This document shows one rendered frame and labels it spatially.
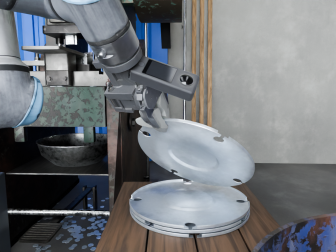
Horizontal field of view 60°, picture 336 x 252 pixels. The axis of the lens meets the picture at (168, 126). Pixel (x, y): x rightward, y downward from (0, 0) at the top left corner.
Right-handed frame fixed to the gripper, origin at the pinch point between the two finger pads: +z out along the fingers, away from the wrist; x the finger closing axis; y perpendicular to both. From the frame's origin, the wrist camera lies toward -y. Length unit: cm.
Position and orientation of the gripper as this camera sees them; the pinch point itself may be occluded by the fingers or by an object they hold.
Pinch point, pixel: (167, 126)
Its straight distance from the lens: 62.7
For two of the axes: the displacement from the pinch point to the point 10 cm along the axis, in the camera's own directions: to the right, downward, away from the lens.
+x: -3.0, 7.9, -5.3
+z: 3.0, 6.1, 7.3
